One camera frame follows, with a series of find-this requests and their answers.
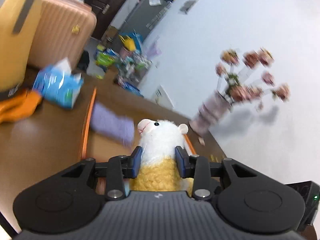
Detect yellow thermos bottle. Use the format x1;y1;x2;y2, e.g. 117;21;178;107
1;0;42;96

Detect orange cloth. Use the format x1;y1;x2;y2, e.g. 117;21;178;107
0;89;43;124

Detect pink ceramic vase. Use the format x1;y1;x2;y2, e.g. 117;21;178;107
189;91;231;136

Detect blue tissue pack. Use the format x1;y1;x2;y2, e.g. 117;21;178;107
33;58;84;109

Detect yellow blue bags pile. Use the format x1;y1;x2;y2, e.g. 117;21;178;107
118;31;143;51

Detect grey refrigerator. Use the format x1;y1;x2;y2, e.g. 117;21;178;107
118;0;174;41

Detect dried pink roses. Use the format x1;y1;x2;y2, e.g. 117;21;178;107
215;47;290;110

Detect purple fuzzy cloth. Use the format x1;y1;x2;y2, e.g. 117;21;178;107
90;102;135;146

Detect pink ribbed suitcase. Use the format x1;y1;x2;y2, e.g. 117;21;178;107
28;0;97;70

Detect black duffel bag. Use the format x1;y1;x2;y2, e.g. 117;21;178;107
76;50;90;72

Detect wire rack with goods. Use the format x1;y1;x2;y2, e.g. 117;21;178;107
115;52;152;88

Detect white yellow plush mouse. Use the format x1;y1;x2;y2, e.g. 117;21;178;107
129;119;194;195

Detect orange red cardboard box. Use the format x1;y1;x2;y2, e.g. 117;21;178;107
77;87;197;196

